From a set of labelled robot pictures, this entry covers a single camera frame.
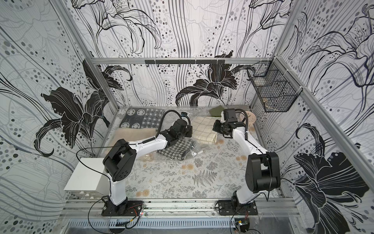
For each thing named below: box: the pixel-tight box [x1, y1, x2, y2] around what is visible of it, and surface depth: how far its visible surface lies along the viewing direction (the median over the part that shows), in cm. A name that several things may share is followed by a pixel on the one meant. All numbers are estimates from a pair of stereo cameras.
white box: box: [63, 157, 110, 196], surface depth 72 cm
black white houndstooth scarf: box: [156, 137, 197, 161], surface depth 92 cm
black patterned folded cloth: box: [118, 107, 166, 129], surface depth 110 cm
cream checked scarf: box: [191, 116, 221, 145], surface depth 92 cm
